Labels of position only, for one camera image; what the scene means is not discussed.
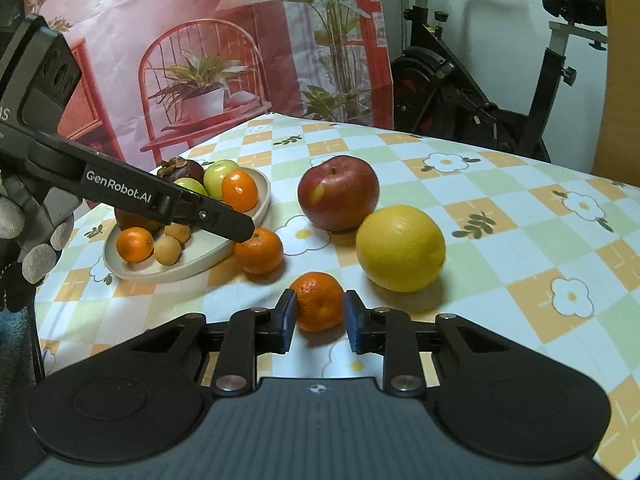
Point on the green apple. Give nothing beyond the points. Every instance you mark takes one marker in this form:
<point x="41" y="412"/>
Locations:
<point x="190" y="186"/>
<point x="217" y="177"/>

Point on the cream round plate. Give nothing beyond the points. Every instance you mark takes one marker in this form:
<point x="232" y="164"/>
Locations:
<point x="200" y="260"/>

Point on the small orange mandarin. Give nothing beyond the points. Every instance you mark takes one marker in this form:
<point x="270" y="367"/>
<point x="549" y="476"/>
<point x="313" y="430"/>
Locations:
<point x="317" y="302"/>
<point x="260" y="252"/>
<point x="135" y="245"/>
<point x="240" y="192"/>

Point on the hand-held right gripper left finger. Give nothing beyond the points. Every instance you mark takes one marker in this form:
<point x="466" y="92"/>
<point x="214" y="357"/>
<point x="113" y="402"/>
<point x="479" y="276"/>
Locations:
<point x="289" y="320"/>

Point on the person's left hand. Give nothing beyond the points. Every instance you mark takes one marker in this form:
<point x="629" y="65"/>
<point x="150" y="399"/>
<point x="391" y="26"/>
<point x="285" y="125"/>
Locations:
<point x="40" y="262"/>

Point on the yellow lemon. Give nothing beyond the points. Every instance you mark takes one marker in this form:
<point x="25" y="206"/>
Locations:
<point x="400" y="247"/>

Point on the printed backdrop cloth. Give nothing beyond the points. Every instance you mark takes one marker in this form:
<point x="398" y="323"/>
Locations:
<point x="125" y="10"/>

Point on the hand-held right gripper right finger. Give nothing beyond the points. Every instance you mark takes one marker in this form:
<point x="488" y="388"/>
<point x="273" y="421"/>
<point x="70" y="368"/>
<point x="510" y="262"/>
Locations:
<point x="351" y="322"/>

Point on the dull red apple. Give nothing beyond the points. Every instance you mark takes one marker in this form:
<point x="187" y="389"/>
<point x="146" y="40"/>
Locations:
<point x="131" y="221"/>

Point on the wooden board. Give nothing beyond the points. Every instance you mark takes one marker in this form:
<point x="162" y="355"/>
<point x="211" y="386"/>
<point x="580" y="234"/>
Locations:
<point x="622" y="110"/>

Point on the dark purple mangosteen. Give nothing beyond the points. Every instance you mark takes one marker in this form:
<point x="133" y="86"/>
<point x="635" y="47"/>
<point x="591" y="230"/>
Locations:
<point x="180" y="170"/>

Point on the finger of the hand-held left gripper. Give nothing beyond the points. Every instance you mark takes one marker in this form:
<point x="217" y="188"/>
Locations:
<point x="220" y="220"/>

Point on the large red apple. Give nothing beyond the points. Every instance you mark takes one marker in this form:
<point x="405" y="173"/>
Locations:
<point x="338" y="192"/>

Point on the black exercise bike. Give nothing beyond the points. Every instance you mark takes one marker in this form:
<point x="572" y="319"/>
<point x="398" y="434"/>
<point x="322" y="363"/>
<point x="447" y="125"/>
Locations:
<point x="450" y="100"/>

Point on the blue fuzzy cloth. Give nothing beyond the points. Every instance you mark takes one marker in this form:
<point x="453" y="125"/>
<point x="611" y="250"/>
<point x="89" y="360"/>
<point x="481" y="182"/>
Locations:
<point x="12" y="340"/>

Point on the brown longan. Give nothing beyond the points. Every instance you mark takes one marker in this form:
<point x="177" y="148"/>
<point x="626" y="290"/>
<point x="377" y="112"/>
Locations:
<point x="177" y="234"/>
<point x="167" y="250"/>

